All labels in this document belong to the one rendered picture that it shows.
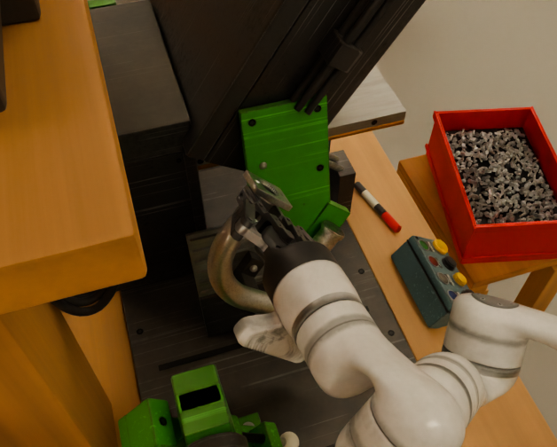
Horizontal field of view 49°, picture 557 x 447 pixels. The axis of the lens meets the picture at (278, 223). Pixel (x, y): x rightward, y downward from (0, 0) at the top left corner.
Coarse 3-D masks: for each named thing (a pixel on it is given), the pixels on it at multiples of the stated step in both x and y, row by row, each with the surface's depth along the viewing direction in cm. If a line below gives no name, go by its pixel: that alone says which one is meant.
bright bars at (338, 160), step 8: (336, 152) 108; (344, 152) 108; (336, 160) 107; (344, 160) 107; (336, 168) 105; (344, 168) 106; (352, 168) 106; (336, 176) 107; (344, 176) 105; (352, 176) 106; (336, 184) 108; (344, 184) 107; (352, 184) 108; (336, 192) 109; (344, 192) 109; (352, 192) 109; (336, 200) 110; (344, 200) 110
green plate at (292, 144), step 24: (240, 120) 76; (264, 120) 77; (288, 120) 78; (312, 120) 79; (264, 144) 79; (288, 144) 80; (312, 144) 81; (288, 168) 82; (312, 168) 83; (288, 192) 84; (312, 192) 86; (288, 216) 87; (312, 216) 88
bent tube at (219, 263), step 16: (256, 176) 69; (256, 192) 66; (272, 192) 70; (288, 208) 69; (224, 224) 70; (224, 240) 70; (240, 240) 70; (208, 256) 72; (224, 256) 71; (208, 272) 73; (224, 272) 72; (224, 288) 74; (240, 288) 76; (240, 304) 76; (256, 304) 78
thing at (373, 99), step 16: (368, 80) 102; (384, 80) 102; (352, 96) 99; (368, 96) 99; (384, 96) 99; (352, 112) 97; (368, 112) 97; (384, 112) 97; (400, 112) 97; (336, 128) 95; (352, 128) 96; (368, 128) 98
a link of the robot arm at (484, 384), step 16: (448, 352) 59; (448, 368) 54; (464, 368) 56; (480, 368) 70; (496, 368) 69; (464, 384) 53; (480, 384) 56; (496, 384) 69; (512, 384) 71; (480, 400) 56
